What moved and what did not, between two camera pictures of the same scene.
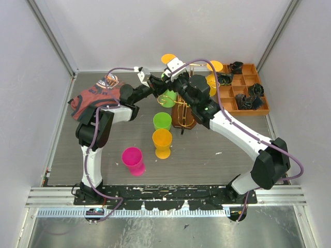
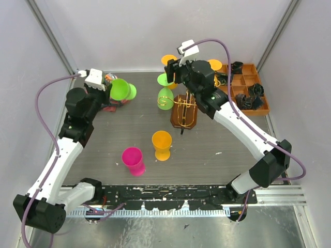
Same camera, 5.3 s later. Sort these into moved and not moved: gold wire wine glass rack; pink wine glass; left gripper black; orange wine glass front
Moved: left gripper black
Not moved: gold wire wine glass rack; orange wine glass front; pink wine glass
